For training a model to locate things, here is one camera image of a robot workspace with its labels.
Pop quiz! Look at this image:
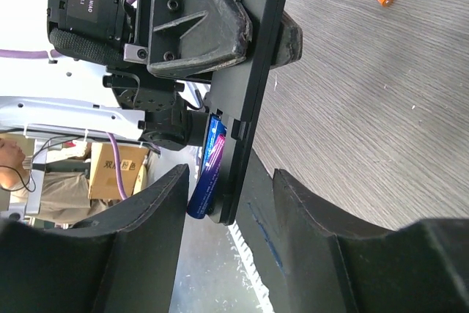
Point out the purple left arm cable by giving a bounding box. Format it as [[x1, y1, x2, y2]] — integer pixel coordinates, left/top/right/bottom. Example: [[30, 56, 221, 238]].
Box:
[[0, 0, 140, 200]]

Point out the blue battery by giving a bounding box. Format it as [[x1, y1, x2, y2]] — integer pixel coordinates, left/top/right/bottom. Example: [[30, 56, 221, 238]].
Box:
[[202, 114, 226, 169]]

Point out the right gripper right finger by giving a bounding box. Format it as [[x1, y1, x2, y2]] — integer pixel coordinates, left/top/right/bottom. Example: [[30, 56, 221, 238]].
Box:
[[273, 169, 399, 312]]

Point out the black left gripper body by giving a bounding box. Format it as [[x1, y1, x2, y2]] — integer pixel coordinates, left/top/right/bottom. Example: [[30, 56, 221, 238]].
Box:
[[122, 0, 191, 78]]

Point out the person in background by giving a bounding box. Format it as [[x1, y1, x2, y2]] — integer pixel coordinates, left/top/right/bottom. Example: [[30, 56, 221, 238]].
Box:
[[0, 136, 122, 224]]

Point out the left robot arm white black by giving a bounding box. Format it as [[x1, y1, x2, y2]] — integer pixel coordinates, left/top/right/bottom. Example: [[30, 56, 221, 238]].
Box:
[[1, 0, 302, 154]]

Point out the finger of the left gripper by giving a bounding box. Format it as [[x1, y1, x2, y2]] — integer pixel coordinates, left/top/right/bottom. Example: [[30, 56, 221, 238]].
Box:
[[270, 11, 303, 70], [147, 0, 253, 78]]

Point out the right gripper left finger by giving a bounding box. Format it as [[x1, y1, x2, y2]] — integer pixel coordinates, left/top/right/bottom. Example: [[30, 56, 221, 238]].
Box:
[[71, 164, 190, 312]]

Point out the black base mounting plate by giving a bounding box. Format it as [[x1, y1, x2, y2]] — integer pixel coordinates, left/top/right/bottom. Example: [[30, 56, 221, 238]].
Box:
[[236, 151, 290, 312]]

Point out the black remote control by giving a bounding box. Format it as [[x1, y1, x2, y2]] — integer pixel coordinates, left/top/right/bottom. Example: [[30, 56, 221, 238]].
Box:
[[210, 0, 286, 225]]

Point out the cardboard box in background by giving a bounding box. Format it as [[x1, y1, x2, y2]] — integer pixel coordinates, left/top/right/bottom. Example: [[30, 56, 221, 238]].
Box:
[[87, 142, 149, 200]]

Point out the purple pink battery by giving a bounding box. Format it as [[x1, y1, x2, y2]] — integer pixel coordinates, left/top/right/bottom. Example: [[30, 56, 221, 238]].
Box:
[[187, 134, 225, 219]]

